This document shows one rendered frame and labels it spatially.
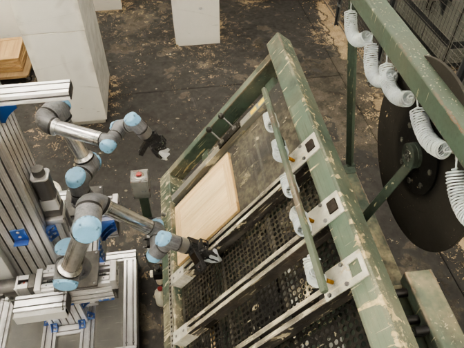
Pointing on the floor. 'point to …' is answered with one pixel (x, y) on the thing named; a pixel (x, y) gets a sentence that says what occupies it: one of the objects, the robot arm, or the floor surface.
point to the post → (146, 207)
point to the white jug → (159, 296)
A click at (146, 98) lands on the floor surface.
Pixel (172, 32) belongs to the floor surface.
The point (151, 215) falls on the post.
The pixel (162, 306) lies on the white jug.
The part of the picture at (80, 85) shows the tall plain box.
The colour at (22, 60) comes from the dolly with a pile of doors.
